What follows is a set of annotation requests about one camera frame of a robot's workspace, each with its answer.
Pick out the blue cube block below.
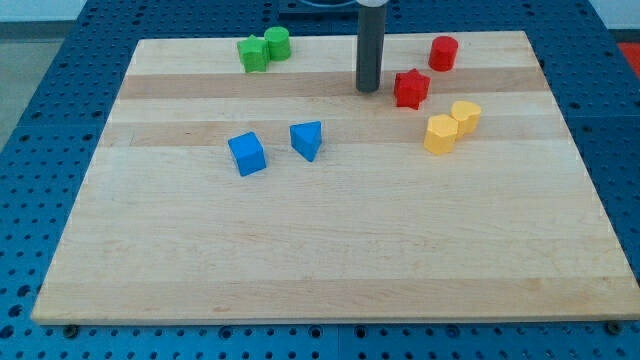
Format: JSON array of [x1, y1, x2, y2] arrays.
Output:
[[227, 132, 266, 176]]

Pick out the blue triangular prism block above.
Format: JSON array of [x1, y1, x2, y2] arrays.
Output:
[[289, 121, 322, 162]]

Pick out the light wooden board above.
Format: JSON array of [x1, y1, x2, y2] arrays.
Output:
[[32, 31, 639, 325]]

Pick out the yellow hexagon block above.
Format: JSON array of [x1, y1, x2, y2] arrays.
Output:
[[423, 114, 458, 155]]

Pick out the red star block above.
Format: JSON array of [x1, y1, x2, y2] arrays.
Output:
[[394, 69, 431, 110]]

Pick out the green star block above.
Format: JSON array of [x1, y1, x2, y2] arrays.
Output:
[[237, 35, 270, 73]]

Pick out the green cylinder block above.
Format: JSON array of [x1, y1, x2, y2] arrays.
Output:
[[264, 26, 291, 61]]

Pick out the yellow heart block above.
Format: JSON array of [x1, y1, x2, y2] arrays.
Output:
[[450, 100, 482, 139]]

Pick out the grey cylindrical pointer tool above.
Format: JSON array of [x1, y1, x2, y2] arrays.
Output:
[[356, 0, 388, 93]]

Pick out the red cylinder block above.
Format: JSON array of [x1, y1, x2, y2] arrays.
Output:
[[428, 36, 459, 72]]

